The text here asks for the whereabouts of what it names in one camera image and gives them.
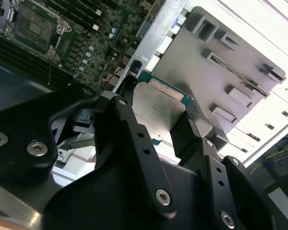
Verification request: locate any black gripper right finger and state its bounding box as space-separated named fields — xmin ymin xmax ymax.
xmin=169 ymin=110 xmax=288 ymax=230

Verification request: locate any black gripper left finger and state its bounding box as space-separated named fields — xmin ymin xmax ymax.
xmin=0 ymin=74 xmax=179 ymax=218

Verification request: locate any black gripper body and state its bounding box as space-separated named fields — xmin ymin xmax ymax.
xmin=42 ymin=158 xmax=214 ymax=230

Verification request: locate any silver topped CPU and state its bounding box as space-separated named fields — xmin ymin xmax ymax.
xmin=131 ymin=76 xmax=195 ymax=147

